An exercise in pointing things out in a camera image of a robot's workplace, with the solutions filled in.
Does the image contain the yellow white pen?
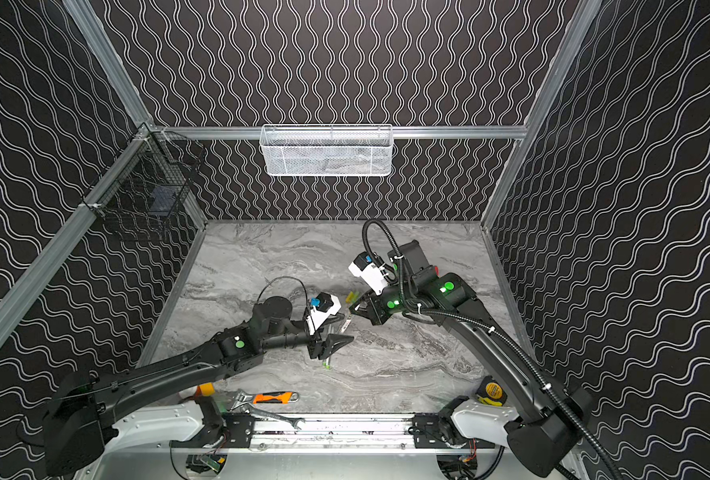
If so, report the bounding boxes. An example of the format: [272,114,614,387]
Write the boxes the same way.
[339,318,352,334]

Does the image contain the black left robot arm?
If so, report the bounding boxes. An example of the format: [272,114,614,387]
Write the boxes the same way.
[42,294,353,477]

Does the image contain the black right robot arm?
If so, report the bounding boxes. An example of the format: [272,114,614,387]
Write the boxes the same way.
[349,241,621,479]

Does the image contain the steel combination spanner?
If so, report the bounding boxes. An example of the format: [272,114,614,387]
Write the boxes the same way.
[232,404,304,430]

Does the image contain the yellow tape measure block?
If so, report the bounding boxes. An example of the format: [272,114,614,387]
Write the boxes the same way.
[197,382,216,397]

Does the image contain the yellow black tape measure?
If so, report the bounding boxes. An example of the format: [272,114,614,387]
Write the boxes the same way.
[475,375,508,407]

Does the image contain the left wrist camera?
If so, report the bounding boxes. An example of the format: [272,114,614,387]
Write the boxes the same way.
[304,292,341,335]

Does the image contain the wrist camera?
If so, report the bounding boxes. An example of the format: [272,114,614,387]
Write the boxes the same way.
[304,292,341,335]
[348,251,396,295]

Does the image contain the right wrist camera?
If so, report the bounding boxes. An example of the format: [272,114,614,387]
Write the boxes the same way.
[348,251,396,295]

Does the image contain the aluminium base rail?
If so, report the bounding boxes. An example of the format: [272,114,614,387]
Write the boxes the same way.
[90,412,578,454]

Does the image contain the orange handled adjustable wrench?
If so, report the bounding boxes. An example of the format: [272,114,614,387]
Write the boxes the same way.
[229,390,299,410]

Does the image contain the white wire mesh basket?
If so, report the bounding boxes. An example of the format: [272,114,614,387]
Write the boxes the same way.
[259,124,394,177]

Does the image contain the black wire mesh basket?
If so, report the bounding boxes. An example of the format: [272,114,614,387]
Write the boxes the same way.
[87,124,205,243]

